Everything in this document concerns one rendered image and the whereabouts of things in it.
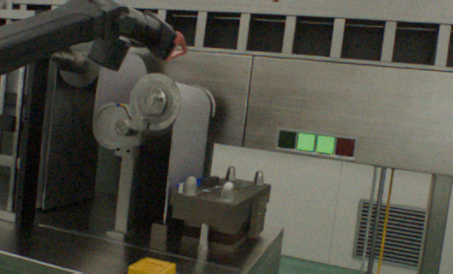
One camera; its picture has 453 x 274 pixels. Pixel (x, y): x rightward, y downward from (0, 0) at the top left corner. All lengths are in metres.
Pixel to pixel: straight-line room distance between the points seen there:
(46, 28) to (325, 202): 3.21
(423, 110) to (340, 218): 2.49
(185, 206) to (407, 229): 2.86
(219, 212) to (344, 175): 2.71
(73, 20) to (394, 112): 0.92
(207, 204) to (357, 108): 0.56
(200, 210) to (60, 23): 0.53
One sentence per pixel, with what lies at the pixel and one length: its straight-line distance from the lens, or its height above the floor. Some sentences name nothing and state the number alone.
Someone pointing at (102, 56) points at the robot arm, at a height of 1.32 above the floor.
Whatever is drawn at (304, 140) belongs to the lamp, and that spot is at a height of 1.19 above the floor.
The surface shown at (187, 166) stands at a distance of 1.17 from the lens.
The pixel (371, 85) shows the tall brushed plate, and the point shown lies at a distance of 1.29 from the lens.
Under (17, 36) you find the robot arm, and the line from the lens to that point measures 0.67.
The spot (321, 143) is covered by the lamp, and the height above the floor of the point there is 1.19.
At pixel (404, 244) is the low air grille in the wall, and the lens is 3.74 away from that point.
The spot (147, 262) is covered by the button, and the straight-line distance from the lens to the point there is 0.88.
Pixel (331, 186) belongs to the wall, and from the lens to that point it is 3.65.
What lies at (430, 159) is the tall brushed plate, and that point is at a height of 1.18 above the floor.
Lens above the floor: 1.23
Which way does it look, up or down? 3 degrees down
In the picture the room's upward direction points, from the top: 7 degrees clockwise
